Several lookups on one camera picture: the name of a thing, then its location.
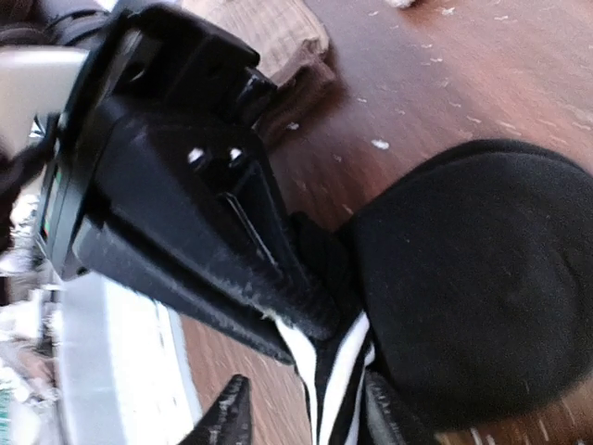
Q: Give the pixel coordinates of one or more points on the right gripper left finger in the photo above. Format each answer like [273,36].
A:
[228,420]

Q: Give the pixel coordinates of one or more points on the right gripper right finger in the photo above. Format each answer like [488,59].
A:
[387,420]

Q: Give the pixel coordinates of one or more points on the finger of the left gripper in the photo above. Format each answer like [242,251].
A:
[105,249]

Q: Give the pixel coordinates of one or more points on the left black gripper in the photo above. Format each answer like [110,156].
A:
[158,139]

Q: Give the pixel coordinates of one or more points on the black sock white cuff stripes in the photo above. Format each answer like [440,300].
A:
[467,285]

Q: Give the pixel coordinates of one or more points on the tan sock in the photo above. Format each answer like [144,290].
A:
[292,44]

